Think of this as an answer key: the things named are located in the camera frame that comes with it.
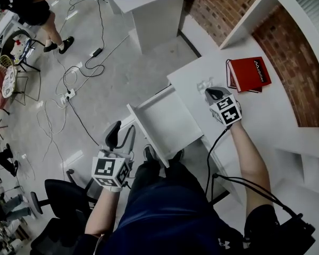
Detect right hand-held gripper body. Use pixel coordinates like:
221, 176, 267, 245
209, 93, 242, 127

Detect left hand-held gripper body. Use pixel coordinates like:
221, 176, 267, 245
91, 149, 131, 190

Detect small white drawer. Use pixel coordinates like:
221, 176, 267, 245
127, 85, 205, 168

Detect person's right forearm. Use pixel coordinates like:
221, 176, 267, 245
230, 121, 272, 217

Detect person's left forearm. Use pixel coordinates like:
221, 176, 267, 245
84, 187, 123, 236

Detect person's left shoe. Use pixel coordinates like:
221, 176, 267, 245
143, 144, 157, 163

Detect white desk with hutch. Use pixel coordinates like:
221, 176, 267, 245
166, 0, 319, 215

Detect red hardcover book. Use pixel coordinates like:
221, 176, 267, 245
226, 59, 264, 94
225, 56, 272, 92

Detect person's black trousers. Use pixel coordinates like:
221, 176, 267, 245
129, 155, 203, 204

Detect black office chair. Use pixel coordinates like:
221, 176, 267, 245
29, 168, 107, 255

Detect person's navy shirt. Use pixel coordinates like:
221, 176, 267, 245
77, 178, 280, 255

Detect white side cabinet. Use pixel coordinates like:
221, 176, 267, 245
97, 0, 197, 54

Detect black metal chair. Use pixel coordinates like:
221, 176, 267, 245
1, 29, 46, 73

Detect patterned round seat cushion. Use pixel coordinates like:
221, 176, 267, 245
2, 65, 18, 99

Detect frosted glass cabinet door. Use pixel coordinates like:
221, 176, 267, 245
265, 0, 319, 41

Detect black electronics box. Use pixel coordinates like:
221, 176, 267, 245
273, 214, 316, 255

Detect small white table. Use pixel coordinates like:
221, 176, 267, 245
0, 9, 19, 47

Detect black floor power cable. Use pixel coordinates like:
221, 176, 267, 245
66, 99, 100, 146

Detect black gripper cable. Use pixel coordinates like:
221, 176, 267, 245
204, 127, 303, 220

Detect tangle of white cables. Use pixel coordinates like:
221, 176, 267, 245
36, 99, 69, 182

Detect black adapter cable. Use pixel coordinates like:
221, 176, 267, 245
62, 0, 106, 95

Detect gold wire chair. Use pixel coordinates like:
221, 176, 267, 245
0, 54, 42, 106

